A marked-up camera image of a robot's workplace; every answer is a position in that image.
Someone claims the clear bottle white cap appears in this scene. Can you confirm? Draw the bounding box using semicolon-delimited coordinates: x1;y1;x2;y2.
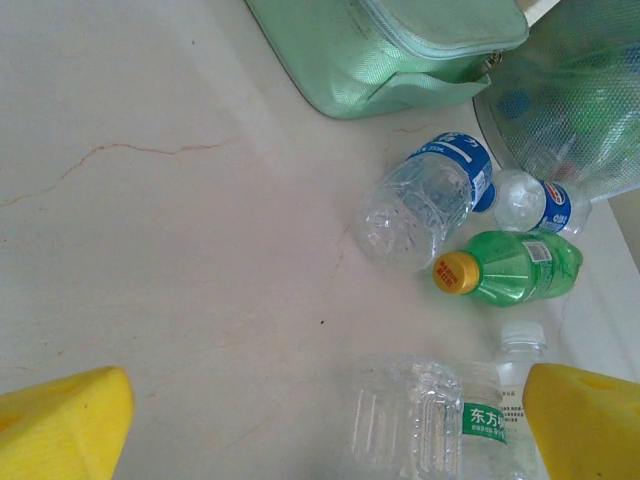
492;321;550;401

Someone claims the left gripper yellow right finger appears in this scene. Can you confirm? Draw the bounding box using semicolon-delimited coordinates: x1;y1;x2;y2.
521;363;640;480

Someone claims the mint green zip pouch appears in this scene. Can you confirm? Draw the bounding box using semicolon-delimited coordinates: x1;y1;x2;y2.
244;0;530;121

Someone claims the small clear bottle Pepsi label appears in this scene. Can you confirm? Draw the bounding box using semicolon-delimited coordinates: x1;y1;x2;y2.
493;168;594;236

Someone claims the clear bottle blue label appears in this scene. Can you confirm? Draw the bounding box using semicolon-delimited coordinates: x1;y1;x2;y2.
355;130;497;274

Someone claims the round mesh bin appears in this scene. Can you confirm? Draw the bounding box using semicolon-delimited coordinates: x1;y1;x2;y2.
472;0;640;204

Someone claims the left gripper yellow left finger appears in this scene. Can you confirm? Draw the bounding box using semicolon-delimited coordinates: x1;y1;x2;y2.
0;365;136;480

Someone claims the green bottle yellow cap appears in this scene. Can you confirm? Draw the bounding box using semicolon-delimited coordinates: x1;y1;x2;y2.
432;229;585;307

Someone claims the clear bottle green white label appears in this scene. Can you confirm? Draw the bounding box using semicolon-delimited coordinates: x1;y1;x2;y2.
349;352;539;480

